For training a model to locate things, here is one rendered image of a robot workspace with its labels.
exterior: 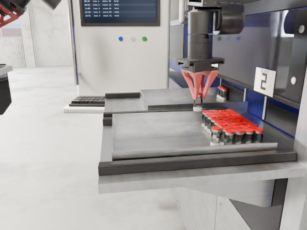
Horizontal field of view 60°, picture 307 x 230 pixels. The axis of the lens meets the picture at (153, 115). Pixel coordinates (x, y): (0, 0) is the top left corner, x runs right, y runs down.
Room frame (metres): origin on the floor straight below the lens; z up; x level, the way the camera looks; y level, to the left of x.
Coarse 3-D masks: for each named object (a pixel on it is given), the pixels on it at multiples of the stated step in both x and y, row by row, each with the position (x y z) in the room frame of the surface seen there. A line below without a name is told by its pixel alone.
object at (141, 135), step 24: (120, 120) 0.72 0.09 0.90; (144, 120) 0.73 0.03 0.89; (168, 120) 0.74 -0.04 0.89; (192, 120) 0.75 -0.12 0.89; (120, 144) 0.58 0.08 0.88; (144, 144) 0.58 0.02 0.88; (168, 144) 0.58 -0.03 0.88; (192, 144) 0.58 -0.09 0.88; (240, 144) 0.50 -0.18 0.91; (264, 144) 0.51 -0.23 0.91
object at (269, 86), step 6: (258, 72) 0.68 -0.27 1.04; (264, 72) 0.65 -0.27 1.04; (270, 72) 0.62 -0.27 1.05; (258, 78) 0.67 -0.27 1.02; (264, 78) 0.65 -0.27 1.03; (270, 78) 0.62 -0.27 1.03; (258, 84) 0.67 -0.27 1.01; (264, 84) 0.64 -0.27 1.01; (270, 84) 0.62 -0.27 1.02; (258, 90) 0.67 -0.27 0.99; (264, 90) 0.64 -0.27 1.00; (270, 90) 0.61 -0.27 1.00; (270, 96) 0.61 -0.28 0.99
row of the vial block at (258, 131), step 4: (232, 112) 0.69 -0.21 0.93; (236, 112) 0.69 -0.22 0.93; (236, 116) 0.66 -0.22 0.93; (240, 116) 0.65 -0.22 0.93; (240, 120) 0.63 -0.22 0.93; (244, 120) 0.62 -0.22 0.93; (248, 120) 0.62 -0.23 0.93; (244, 124) 0.60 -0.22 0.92; (248, 124) 0.59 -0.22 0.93; (252, 124) 0.59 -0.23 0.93; (252, 128) 0.57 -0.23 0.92; (256, 128) 0.56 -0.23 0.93; (260, 128) 0.56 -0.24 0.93; (256, 132) 0.55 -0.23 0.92; (260, 132) 0.55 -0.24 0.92; (256, 136) 0.55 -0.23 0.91; (260, 136) 0.55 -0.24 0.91; (256, 140) 0.55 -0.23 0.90; (260, 140) 0.55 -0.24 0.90
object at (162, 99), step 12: (144, 96) 1.07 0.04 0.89; (156, 96) 1.08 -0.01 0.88; (168, 96) 1.09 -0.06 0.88; (180, 96) 1.09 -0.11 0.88; (216, 96) 1.09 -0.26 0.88; (144, 108) 0.90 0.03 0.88; (156, 108) 0.82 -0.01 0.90; (168, 108) 0.82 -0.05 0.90; (180, 108) 0.83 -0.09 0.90; (192, 108) 0.84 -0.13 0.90; (228, 108) 0.86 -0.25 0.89; (240, 108) 0.86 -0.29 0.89
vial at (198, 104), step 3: (198, 96) 0.64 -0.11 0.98; (201, 96) 0.64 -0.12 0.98; (198, 99) 0.63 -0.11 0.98; (201, 99) 0.64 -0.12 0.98; (195, 102) 0.64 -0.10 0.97; (198, 102) 0.63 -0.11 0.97; (201, 102) 0.64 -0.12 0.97; (195, 105) 0.64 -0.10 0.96; (198, 105) 0.63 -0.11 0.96; (201, 105) 0.64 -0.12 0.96; (195, 108) 0.64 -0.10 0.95; (198, 108) 0.63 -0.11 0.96; (201, 108) 0.64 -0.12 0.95; (198, 111) 0.63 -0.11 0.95
